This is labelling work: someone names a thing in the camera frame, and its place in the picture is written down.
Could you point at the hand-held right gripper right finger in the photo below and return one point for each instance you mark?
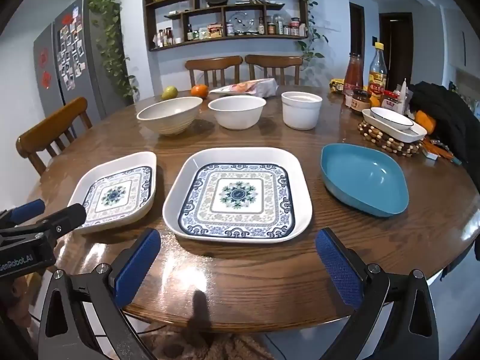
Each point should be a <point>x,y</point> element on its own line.
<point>339,270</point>

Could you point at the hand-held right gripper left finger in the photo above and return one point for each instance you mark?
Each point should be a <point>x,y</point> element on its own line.
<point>137,266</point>

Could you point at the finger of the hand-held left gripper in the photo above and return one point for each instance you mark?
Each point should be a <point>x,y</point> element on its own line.
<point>67,216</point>
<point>26,210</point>

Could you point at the small patterned square plate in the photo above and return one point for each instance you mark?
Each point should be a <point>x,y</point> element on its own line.
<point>116,195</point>

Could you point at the blue plate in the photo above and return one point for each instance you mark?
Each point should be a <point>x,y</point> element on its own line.
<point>363,176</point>

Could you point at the large patterned square plate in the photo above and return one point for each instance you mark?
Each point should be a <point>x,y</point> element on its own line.
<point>236,195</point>

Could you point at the large beige bowl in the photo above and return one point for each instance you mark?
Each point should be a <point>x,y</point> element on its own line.
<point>168,120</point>

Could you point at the white straight-sided bowl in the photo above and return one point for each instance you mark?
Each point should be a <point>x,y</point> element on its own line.
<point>302,114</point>

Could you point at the wooden dining chair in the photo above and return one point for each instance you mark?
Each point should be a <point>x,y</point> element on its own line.
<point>213,63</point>
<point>273,62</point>
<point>48,123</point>

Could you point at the beige fluffy rug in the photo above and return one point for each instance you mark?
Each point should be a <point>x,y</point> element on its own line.
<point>232,345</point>

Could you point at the wooden bead trivet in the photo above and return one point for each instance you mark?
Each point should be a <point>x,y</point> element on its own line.
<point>378,140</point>

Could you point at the white oval dish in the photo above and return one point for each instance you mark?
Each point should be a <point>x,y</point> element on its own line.
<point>407,135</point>

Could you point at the orange flat packet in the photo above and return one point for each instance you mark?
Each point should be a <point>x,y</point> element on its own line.
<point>437,152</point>

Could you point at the red paper decal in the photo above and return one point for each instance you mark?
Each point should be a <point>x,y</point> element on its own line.
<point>44,56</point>

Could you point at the grey refrigerator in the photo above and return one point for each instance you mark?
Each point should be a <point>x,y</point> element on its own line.
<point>93,63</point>

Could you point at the white dish with dark rim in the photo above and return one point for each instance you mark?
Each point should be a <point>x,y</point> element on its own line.
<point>390,118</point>

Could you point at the green pear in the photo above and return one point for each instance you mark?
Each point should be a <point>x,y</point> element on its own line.
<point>169,93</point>

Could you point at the cluster of fridge photos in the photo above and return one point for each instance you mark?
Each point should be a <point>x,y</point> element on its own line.
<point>71,48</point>

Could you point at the dark-lidded sauce jar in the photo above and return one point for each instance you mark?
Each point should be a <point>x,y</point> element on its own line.
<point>360,103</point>

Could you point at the small orange object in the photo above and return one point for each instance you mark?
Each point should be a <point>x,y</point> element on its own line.
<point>425,120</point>

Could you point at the red-lidded sauce jar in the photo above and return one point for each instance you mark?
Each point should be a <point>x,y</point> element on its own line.
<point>390,103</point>

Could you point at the orange fruit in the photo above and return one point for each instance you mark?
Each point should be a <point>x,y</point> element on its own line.
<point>199,90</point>

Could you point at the yellow packet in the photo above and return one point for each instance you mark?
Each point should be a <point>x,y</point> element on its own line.
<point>336,85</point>

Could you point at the black jacket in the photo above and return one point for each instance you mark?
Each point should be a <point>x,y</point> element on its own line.
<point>450,120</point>

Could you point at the small white squeeze bottle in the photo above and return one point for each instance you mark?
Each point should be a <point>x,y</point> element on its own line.
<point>403,92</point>

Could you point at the green trailing vine plant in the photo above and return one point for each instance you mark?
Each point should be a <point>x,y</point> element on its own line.
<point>108,26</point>
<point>311,41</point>

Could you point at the red sauce bottle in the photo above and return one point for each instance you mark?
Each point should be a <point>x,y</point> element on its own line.
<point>353,75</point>

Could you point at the yellow-capped brown bottle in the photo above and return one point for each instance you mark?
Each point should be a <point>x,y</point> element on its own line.
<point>377,75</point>

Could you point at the white snack bag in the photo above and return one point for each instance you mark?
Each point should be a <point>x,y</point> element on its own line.
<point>258,88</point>

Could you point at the dark wooden door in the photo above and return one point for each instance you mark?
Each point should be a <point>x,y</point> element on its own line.
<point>357,30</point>
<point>395,45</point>

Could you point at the round glass plate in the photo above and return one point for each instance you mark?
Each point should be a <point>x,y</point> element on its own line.
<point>238,22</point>

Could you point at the dark wooden wall shelf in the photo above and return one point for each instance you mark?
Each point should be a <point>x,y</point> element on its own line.
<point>147,26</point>

